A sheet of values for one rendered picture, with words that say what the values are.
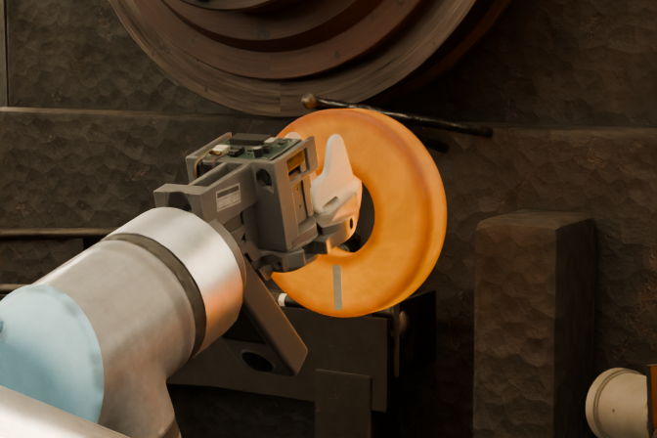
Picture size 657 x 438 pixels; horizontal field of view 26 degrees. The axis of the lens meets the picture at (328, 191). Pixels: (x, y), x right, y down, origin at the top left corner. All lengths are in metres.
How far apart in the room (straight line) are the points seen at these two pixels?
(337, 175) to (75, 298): 0.28
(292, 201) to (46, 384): 0.24
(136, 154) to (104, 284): 0.74
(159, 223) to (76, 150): 0.73
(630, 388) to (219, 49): 0.49
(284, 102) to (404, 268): 0.32
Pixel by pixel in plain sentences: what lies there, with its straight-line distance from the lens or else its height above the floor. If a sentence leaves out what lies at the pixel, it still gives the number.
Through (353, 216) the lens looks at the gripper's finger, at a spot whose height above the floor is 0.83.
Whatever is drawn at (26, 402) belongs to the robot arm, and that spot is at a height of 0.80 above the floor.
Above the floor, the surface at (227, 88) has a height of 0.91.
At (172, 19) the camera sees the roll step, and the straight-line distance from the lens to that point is 1.35.
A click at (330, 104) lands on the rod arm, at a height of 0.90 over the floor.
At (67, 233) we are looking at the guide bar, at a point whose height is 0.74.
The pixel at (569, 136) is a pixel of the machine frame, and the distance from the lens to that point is 1.28.
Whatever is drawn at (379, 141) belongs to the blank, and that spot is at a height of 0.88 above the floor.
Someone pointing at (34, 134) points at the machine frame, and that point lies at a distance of 1.62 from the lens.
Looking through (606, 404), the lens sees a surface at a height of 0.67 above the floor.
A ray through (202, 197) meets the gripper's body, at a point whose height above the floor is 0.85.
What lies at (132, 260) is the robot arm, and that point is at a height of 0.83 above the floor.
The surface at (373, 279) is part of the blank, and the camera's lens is 1.04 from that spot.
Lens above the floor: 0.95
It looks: 6 degrees down
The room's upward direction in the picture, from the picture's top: straight up
